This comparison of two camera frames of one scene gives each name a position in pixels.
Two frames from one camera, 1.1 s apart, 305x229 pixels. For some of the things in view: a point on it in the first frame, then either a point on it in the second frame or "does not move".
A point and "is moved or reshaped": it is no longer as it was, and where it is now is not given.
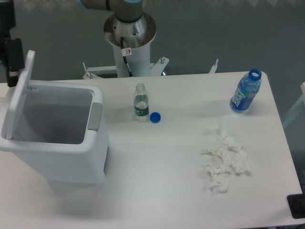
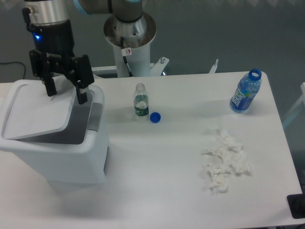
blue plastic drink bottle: [248, 88] does not move
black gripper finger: [14, 59] → [82, 77]
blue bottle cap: [155, 117] does not move
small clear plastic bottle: [141, 102] does not move
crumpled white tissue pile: [230, 158] does not move
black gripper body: [7, 21] → [55, 39]
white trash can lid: [23, 86] is moved or reshaped
